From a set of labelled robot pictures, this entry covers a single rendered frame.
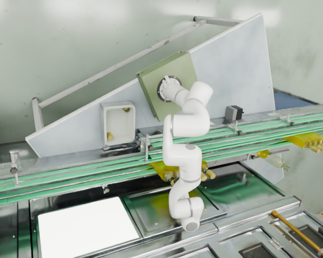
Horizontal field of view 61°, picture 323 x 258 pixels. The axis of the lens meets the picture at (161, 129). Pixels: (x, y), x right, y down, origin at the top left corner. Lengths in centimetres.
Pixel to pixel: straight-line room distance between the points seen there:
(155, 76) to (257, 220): 92
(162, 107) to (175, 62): 26
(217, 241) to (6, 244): 94
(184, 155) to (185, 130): 10
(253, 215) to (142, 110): 84
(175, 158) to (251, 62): 116
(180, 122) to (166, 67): 56
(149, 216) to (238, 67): 111
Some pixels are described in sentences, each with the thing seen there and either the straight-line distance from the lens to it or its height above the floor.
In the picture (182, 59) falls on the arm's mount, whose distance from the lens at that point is 155.
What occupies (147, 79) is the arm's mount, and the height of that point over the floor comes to 84.
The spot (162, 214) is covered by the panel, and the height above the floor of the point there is 120.
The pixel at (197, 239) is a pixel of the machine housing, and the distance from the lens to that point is 139.
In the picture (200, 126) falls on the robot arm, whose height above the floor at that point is 141.
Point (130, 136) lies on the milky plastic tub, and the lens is 159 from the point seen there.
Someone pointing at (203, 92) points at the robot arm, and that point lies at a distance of 118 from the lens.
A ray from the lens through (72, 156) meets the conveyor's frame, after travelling 157.
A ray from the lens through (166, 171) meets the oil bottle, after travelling 149.
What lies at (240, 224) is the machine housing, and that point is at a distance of 152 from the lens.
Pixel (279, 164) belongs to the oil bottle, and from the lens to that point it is 204.
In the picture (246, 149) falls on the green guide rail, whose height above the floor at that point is 93.
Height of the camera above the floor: 217
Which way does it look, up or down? 55 degrees down
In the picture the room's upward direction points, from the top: 132 degrees clockwise
